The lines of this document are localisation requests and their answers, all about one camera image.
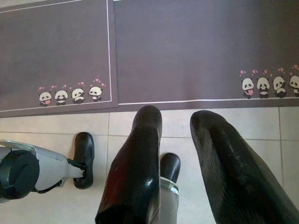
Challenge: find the black robot left foot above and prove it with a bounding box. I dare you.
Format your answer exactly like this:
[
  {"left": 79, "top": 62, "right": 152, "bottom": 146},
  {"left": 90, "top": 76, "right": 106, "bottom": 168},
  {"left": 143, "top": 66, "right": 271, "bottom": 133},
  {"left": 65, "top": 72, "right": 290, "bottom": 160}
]
[{"left": 73, "top": 132, "right": 95, "bottom": 190}]

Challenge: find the black robot foot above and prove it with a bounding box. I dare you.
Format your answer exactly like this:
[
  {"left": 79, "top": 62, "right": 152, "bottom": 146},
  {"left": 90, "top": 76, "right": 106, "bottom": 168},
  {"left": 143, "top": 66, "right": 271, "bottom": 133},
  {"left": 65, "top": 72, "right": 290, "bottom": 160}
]
[
  {"left": 160, "top": 153, "right": 181, "bottom": 187},
  {"left": 73, "top": 132, "right": 95, "bottom": 190}
]

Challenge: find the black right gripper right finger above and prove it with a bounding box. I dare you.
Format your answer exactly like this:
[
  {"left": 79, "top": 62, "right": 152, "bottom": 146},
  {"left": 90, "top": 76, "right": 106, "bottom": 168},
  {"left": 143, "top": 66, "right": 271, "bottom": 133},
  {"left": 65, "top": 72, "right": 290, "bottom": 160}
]
[{"left": 190, "top": 110, "right": 299, "bottom": 224}]

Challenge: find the long grey panda floor mat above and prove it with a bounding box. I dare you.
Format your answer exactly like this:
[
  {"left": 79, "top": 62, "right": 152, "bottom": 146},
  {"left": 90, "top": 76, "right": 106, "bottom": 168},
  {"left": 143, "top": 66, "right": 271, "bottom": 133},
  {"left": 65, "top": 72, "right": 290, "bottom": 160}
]
[{"left": 113, "top": 0, "right": 299, "bottom": 110}]

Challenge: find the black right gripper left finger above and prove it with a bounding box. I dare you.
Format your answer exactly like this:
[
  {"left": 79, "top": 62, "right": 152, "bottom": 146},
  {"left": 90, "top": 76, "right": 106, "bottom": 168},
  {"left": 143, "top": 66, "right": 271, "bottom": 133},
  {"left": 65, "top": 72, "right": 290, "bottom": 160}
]
[{"left": 94, "top": 105, "right": 163, "bottom": 224}]

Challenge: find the black robot right foot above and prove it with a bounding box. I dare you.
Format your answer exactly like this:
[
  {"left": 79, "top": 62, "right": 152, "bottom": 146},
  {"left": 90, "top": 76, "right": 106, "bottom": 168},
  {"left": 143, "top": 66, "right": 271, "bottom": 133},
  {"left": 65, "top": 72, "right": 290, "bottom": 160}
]
[{"left": 160, "top": 153, "right": 181, "bottom": 187}]

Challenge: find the grey robot right leg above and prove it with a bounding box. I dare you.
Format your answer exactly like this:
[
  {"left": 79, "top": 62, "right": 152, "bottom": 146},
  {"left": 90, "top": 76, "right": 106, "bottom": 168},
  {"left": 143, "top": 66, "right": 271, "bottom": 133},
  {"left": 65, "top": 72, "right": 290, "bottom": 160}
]
[{"left": 158, "top": 176, "right": 180, "bottom": 224}]

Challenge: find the small grey panda floor mat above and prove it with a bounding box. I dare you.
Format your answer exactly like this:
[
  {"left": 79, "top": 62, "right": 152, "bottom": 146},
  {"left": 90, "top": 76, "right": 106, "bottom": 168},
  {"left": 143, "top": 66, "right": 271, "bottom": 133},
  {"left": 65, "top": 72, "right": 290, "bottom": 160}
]
[{"left": 0, "top": 0, "right": 119, "bottom": 119}]

